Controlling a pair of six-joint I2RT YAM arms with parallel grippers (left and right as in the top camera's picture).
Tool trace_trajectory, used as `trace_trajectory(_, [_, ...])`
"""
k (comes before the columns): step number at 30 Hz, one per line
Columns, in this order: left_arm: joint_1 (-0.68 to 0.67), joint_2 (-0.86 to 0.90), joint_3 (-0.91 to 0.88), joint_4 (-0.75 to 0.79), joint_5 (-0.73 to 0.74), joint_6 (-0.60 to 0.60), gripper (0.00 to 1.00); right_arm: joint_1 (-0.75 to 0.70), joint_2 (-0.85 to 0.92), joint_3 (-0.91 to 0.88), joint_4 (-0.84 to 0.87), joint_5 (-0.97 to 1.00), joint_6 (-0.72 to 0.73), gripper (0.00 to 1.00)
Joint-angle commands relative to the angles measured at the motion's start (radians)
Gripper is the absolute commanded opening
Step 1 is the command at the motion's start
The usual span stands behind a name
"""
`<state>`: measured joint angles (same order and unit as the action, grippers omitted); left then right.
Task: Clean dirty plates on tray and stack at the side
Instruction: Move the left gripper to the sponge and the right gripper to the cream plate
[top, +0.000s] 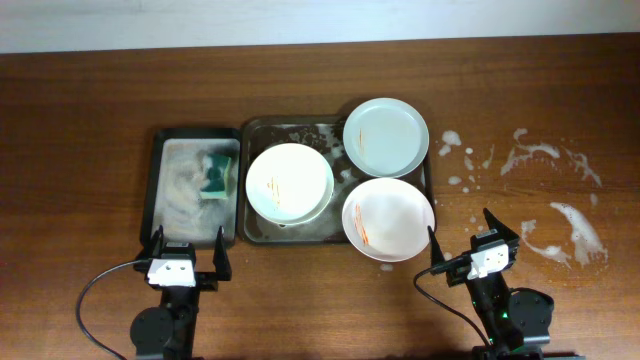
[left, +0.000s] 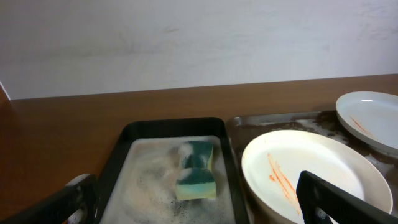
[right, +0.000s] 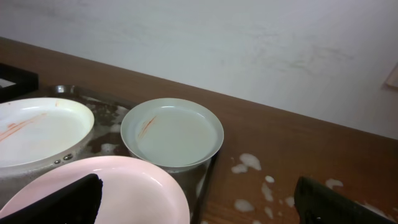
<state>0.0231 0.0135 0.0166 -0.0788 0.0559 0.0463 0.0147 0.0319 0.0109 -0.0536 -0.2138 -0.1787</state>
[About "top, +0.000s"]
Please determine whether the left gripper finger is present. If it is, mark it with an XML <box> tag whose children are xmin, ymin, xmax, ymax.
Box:
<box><xmin>144</xmin><ymin>225</ymin><xmax>164</xmax><ymax>259</ymax></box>
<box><xmin>213</xmin><ymin>226</ymin><xmax>232</xmax><ymax>281</ymax></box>

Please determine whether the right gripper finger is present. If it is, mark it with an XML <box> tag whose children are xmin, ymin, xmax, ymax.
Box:
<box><xmin>483</xmin><ymin>208</ymin><xmax>520</xmax><ymax>245</ymax></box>
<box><xmin>428</xmin><ymin>226</ymin><xmax>445</xmax><ymax>268</ymax></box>

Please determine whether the pinkish white plate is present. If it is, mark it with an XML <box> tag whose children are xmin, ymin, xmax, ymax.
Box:
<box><xmin>341</xmin><ymin>178</ymin><xmax>435</xmax><ymax>262</ymax></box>

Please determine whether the green yellow sponge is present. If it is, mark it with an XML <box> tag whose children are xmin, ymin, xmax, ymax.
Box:
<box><xmin>200</xmin><ymin>154</ymin><xmax>232</xmax><ymax>200</ymax></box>

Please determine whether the white plate with sauce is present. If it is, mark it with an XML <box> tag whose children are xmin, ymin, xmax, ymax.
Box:
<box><xmin>245</xmin><ymin>143</ymin><xmax>334</xmax><ymax>226</ymax></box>

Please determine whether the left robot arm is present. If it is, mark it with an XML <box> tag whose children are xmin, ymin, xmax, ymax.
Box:
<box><xmin>130</xmin><ymin>228</ymin><xmax>232</xmax><ymax>359</ymax></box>

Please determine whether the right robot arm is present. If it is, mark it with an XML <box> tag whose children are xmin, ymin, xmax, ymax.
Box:
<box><xmin>413</xmin><ymin>209</ymin><xmax>579</xmax><ymax>359</ymax></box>

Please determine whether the small black soapy tray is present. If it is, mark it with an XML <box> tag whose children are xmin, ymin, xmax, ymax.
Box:
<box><xmin>140</xmin><ymin>127</ymin><xmax>241</xmax><ymax>249</ymax></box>

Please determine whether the large black soapy tray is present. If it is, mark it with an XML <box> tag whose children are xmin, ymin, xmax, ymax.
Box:
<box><xmin>236</xmin><ymin>115</ymin><xmax>435</xmax><ymax>246</ymax></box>

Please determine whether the pale blue plate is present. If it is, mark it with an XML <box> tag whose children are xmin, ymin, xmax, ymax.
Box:
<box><xmin>342</xmin><ymin>98</ymin><xmax>430</xmax><ymax>178</ymax></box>

